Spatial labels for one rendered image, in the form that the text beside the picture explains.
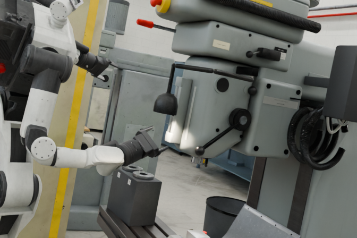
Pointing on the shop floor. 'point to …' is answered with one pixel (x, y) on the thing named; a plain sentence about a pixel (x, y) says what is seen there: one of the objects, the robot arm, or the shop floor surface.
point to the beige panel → (69, 99)
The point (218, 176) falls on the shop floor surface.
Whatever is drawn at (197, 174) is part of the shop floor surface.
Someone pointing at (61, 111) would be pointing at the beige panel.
